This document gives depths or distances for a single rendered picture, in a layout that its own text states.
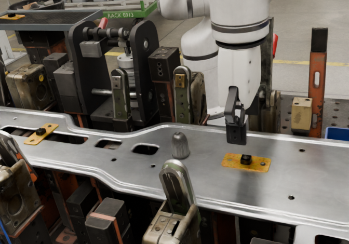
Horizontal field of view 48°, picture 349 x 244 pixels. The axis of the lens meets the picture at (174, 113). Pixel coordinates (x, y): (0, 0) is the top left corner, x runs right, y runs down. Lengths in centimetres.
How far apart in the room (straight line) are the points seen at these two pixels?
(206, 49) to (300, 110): 51
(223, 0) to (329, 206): 34
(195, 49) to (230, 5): 66
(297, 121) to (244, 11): 30
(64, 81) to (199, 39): 42
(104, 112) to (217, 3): 55
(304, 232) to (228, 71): 25
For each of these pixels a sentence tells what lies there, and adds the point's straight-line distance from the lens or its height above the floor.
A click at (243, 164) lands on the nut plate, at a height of 100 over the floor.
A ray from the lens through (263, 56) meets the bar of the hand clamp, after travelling 78.
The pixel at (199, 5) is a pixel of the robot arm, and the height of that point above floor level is 114.
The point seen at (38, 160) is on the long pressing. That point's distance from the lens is 86.
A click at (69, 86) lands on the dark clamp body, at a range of 104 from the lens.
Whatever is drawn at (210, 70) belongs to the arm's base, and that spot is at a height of 94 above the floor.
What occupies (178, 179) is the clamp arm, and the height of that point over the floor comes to 110.
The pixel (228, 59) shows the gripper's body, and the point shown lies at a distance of 58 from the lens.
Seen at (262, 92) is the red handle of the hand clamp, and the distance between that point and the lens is 80.
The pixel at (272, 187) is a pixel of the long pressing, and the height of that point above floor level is 100.
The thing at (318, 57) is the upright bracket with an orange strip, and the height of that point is 114.
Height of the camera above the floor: 144
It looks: 29 degrees down
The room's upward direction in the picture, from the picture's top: 8 degrees counter-clockwise
